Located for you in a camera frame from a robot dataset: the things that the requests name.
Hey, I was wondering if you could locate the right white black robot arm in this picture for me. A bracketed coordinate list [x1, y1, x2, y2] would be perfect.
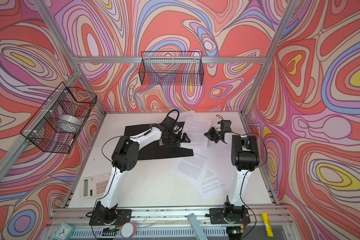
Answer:
[204, 127, 260, 225]

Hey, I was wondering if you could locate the black wire basket left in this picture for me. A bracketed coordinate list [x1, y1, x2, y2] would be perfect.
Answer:
[21, 83, 97, 154]

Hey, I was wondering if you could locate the printed paper sheet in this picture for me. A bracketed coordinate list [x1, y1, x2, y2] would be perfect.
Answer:
[170, 152, 208, 186]
[178, 110, 196, 122]
[195, 167, 229, 201]
[181, 117, 212, 150]

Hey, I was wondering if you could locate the green alarm clock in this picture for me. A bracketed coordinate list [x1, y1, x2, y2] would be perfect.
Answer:
[53, 224, 76, 240]

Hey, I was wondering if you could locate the black wire basket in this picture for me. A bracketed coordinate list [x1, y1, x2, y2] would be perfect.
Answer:
[21, 83, 97, 154]
[139, 51, 204, 86]

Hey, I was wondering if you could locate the white tape roll in basket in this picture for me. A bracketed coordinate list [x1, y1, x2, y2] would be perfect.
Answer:
[56, 115, 82, 134]

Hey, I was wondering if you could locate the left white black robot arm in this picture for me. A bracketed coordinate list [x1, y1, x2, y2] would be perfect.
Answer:
[90, 124, 194, 226]

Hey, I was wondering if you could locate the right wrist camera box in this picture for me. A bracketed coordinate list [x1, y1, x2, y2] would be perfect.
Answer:
[220, 120, 232, 133]

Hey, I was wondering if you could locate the pink white calculator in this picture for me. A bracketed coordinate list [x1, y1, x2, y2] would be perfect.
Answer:
[81, 173, 111, 199]

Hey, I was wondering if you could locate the pink tape roll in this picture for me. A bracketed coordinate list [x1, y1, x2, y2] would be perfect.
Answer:
[120, 222, 137, 239]

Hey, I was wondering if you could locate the black wire basket back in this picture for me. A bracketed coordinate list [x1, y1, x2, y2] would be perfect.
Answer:
[139, 51, 204, 86]

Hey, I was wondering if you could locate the orange black file folder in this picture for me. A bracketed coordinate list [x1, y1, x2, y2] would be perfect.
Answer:
[124, 124, 194, 161]

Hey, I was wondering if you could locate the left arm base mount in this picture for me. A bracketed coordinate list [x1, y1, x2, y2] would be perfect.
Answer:
[86, 209, 132, 226]

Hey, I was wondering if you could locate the grey metal bar front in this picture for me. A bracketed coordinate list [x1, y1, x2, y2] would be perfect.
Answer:
[187, 213, 208, 240]

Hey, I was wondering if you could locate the yellow marker pen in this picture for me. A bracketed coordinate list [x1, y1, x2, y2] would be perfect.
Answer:
[262, 213, 274, 237]

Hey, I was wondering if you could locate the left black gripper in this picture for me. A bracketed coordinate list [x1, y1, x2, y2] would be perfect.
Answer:
[166, 130, 192, 147]

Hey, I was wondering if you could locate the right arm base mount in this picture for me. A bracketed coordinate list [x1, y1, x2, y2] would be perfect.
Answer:
[206, 206, 251, 226]

